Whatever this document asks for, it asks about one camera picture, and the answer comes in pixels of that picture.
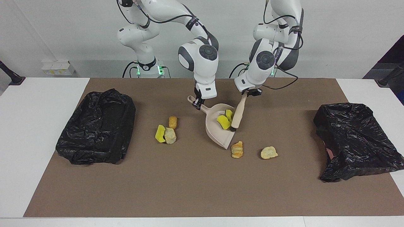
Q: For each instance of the dark background panel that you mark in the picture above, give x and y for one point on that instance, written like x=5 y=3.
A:
x=394 y=53

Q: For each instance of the white socket box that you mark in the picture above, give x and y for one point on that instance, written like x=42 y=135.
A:
x=58 y=67

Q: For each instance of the brown bread roll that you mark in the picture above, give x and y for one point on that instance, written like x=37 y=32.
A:
x=173 y=122

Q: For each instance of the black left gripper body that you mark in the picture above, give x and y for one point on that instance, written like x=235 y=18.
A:
x=252 y=92

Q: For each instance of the orange striped croissant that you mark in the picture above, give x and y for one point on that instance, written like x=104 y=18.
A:
x=237 y=149

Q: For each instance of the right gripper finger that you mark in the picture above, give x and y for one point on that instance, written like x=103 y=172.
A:
x=198 y=104

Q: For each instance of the brown table mat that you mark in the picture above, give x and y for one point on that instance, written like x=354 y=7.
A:
x=157 y=195

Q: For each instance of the pale bread chunk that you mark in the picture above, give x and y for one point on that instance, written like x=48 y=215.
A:
x=170 y=136
x=269 y=153

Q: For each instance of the pink plastic bin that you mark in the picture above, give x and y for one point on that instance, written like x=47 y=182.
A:
x=329 y=154

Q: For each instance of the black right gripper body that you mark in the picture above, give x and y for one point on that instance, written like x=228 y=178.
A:
x=197 y=94

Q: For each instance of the beige plastic dustpan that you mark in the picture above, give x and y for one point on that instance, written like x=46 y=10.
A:
x=217 y=137

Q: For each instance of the yellow green sponge piece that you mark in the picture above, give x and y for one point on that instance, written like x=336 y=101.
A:
x=160 y=134

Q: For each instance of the beige hand brush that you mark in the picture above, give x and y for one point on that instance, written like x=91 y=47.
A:
x=239 y=113

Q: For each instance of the black stand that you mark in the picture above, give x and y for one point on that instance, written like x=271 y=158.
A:
x=14 y=78
x=386 y=81

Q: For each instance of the black trash bag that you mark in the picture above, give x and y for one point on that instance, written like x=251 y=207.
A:
x=94 y=132
x=356 y=142

